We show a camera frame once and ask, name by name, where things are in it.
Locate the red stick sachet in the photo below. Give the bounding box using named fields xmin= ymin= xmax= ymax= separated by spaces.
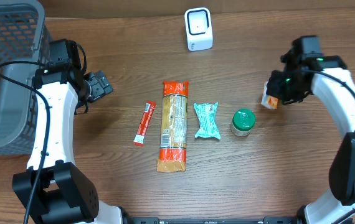
xmin=133 ymin=101 xmax=156 ymax=146

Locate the green lid jar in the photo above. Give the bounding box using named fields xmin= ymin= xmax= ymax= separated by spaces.
xmin=230 ymin=108 xmax=256 ymax=137

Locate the teal tissue packet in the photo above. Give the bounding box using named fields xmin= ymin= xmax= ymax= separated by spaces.
xmin=194 ymin=102 xmax=221 ymax=140

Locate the red snack package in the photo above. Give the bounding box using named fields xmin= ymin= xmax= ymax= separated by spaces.
xmin=157 ymin=81 xmax=189 ymax=172

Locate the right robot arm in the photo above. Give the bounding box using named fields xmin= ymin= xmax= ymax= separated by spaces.
xmin=261 ymin=35 xmax=355 ymax=224

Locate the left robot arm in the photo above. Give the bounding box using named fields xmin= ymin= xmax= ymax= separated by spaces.
xmin=12 ymin=39 xmax=132 ymax=224

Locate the white barcode scanner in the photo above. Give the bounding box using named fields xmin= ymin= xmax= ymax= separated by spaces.
xmin=184 ymin=7 xmax=213 ymax=52

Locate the grey plastic mesh basket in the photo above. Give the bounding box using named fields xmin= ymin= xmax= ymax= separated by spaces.
xmin=0 ymin=1 xmax=52 ymax=155

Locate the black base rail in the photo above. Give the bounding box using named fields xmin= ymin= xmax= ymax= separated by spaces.
xmin=132 ymin=217 xmax=302 ymax=224

